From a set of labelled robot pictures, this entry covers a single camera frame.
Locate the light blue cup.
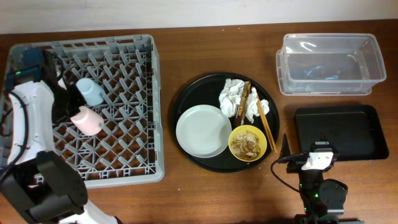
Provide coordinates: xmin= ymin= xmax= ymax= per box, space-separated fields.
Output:
xmin=76 ymin=78 xmax=105 ymax=106

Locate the pink cup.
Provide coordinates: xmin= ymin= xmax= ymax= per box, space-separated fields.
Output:
xmin=70 ymin=106 xmax=104 ymax=136

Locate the small white napkin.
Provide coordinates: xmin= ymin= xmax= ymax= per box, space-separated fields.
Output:
xmin=246 ymin=87 xmax=270 ymax=123

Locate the brown gold snack wrapper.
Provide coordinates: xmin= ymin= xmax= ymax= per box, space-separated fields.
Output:
xmin=234 ymin=82 xmax=251 ymax=126

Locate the large white napkin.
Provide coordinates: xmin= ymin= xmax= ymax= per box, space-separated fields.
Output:
xmin=218 ymin=78 xmax=245 ymax=118

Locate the white round plate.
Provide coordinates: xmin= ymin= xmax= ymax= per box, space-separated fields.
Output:
xmin=175 ymin=105 xmax=232 ymax=158

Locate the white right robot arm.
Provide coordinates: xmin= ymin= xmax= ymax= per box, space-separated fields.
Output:
xmin=273 ymin=135 xmax=364 ymax=224

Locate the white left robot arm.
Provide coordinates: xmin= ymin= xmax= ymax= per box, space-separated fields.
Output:
xmin=1 ymin=48 xmax=120 ymax=223

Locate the grey dishwasher rack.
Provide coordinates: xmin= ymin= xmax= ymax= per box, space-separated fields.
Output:
xmin=6 ymin=34 xmax=165 ymax=189

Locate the wooden chopstick right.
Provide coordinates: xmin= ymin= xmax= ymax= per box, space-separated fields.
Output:
xmin=256 ymin=93 xmax=278 ymax=154

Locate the wooden chopstick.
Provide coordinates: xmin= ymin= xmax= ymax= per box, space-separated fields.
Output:
xmin=256 ymin=93 xmax=278 ymax=154
xmin=254 ymin=93 xmax=275 ymax=153

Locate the yellow bowl with food scraps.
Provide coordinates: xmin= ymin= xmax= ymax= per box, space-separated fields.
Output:
xmin=228 ymin=125 xmax=267 ymax=162

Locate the wooden chopstick left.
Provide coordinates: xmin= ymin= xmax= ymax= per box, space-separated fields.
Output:
xmin=254 ymin=93 xmax=275 ymax=153

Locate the round black tray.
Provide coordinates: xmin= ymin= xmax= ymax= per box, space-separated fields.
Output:
xmin=169 ymin=72 xmax=280 ymax=173

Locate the black rectangular tray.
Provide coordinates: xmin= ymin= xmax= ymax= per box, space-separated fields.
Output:
xmin=295 ymin=105 xmax=389 ymax=161

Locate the clear plastic bin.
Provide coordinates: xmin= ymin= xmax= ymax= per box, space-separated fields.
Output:
xmin=276 ymin=33 xmax=387 ymax=96

